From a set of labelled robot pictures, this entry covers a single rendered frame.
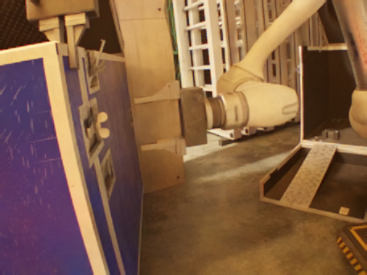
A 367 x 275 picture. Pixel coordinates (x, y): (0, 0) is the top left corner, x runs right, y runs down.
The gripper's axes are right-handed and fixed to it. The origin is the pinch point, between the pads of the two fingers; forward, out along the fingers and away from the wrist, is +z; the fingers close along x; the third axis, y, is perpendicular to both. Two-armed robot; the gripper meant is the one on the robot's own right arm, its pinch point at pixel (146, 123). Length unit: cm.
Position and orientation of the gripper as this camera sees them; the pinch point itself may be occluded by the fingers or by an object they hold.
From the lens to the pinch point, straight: 62.4
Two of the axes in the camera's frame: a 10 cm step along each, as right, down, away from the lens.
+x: 1.0, 9.6, 2.6
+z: -9.7, 1.5, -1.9
